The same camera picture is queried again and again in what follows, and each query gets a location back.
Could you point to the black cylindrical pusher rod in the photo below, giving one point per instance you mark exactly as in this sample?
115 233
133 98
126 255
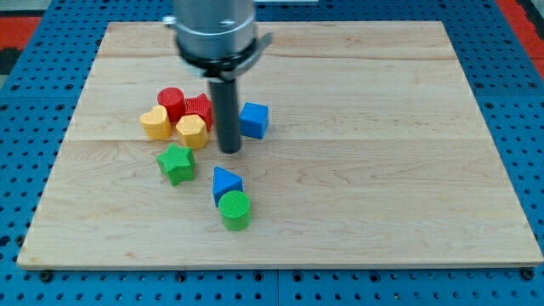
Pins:
226 110

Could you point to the yellow hexagon block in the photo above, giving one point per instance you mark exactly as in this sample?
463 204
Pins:
192 132

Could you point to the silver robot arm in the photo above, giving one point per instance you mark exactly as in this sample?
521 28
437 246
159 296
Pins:
218 40

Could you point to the red star block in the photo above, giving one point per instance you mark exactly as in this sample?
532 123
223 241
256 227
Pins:
200 105

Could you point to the blue cube block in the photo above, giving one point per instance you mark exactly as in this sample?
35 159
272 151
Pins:
254 120

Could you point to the red cylinder block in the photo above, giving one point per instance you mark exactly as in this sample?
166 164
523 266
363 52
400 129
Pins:
173 100

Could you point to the yellow heart block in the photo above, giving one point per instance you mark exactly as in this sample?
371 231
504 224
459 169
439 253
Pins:
156 123

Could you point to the green star block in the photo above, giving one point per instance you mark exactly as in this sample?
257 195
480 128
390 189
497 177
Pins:
177 163

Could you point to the blue triangle block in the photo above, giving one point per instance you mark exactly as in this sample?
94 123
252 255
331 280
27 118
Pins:
224 181

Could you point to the green cylinder block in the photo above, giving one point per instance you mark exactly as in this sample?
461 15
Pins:
235 210

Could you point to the wooden board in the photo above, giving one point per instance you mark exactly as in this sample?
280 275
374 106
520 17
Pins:
376 157

